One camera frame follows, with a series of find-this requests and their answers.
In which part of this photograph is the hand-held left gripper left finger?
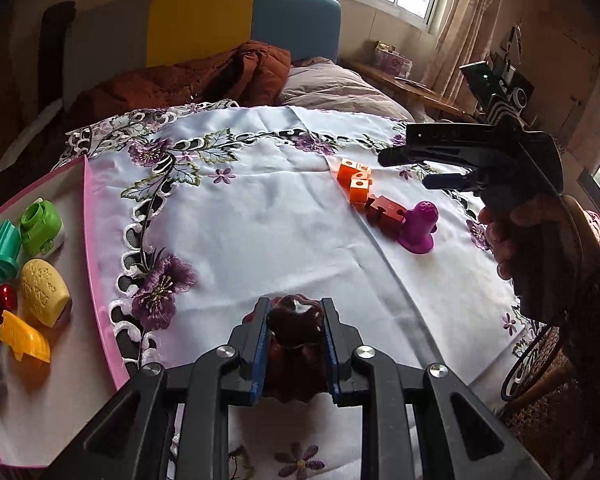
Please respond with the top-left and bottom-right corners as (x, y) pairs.
(55, 296), (273, 480)

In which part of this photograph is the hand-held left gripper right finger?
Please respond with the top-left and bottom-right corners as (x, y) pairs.
(321, 296), (551, 480)

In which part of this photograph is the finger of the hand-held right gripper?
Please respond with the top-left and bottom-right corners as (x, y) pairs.
(378, 122), (486, 168)
(422, 171), (483, 193)

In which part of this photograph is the dark red flower-shaped mold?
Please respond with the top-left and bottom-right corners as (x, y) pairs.
(265, 294), (331, 404)

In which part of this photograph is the orange building block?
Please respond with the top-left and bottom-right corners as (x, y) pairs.
(336, 157), (373, 208)

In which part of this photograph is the pink tray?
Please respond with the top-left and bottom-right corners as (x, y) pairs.
(0, 156), (131, 468)

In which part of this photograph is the yellow embossed oval toy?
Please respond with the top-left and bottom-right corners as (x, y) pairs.
(20, 258), (72, 328)

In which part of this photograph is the yellow plastic toy piece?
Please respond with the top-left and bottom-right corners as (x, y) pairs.
(0, 310), (52, 365)

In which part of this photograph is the person's right forearm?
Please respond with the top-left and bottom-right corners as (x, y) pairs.
(562, 195), (600, 341)

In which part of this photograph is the person's right hand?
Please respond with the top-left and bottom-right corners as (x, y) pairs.
(479, 195), (570, 282)

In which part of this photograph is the purple perforated toy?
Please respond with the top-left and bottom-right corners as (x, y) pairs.
(397, 200), (437, 255)

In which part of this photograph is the wooden desk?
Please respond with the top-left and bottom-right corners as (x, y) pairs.
(342, 57), (476, 121)

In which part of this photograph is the red building block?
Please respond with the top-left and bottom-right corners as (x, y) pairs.
(365, 195), (406, 233)

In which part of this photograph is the purple box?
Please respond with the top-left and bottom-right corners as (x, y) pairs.
(380, 52), (413, 75)

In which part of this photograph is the beige quilted pillow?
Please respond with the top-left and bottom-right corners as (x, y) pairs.
(277, 57), (416, 123)

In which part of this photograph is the beige curtain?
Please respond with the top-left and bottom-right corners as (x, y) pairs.
(422, 0), (506, 106)

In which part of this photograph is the white floral embroidered tablecloth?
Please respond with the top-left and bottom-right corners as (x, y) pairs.
(52, 99), (546, 480)

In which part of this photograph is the blue yellow grey headboard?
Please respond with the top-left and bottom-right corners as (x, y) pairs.
(62, 0), (342, 106)

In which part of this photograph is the green plastic toy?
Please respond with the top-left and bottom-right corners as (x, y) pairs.
(20, 199), (65, 257)

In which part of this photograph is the dark patterned clothing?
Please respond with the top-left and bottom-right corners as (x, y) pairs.
(500, 310), (600, 480)

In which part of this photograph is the brown blanket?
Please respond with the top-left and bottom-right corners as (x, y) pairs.
(70, 40), (292, 121)

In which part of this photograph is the teal ribbed cylinder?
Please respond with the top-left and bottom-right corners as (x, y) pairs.
(0, 220), (22, 283)

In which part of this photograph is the black cable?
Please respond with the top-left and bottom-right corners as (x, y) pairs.
(500, 320), (556, 403)

